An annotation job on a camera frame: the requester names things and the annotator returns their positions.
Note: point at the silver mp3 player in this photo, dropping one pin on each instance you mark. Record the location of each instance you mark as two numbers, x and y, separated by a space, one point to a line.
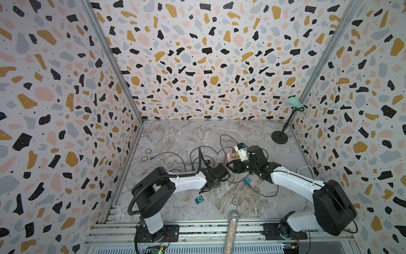
234 203

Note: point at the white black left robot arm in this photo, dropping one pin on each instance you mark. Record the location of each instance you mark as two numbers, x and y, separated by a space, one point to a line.
154 191

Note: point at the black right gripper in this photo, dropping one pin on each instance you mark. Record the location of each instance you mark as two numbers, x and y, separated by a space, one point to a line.
238 164

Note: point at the blue mp3 player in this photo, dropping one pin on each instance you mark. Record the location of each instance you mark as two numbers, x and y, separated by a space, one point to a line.
247 181
199 200

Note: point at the glitter silver microphone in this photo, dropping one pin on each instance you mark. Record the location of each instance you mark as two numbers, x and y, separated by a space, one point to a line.
231 233

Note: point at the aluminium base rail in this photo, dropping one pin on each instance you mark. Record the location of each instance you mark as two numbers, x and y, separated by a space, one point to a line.
209 237

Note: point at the green microphone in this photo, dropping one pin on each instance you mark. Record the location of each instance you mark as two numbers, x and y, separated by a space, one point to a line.
294 102

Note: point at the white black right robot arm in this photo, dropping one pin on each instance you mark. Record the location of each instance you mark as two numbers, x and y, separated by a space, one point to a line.
332 210

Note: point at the black microphone stand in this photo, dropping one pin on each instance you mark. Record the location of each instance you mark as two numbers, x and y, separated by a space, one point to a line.
280 137

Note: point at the pink power strip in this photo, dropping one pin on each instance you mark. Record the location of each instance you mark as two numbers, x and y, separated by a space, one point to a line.
229 159

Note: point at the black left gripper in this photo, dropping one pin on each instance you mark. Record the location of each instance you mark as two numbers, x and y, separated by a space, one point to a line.
219 184

